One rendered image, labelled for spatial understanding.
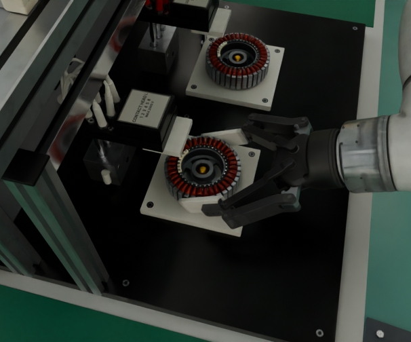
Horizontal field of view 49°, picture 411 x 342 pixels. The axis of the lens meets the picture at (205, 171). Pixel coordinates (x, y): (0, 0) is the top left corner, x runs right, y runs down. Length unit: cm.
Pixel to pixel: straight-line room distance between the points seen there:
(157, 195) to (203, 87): 23
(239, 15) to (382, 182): 54
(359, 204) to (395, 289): 83
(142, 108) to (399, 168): 31
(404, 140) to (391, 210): 115
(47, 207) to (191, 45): 55
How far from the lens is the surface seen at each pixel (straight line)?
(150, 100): 59
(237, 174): 65
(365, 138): 54
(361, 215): 73
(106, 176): 67
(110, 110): 60
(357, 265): 69
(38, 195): 40
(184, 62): 86
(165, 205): 66
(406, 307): 154
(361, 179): 55
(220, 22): 77
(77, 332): 65
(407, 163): 52
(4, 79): 37
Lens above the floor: 136
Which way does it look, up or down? 57 degrees down
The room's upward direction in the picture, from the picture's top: straight up
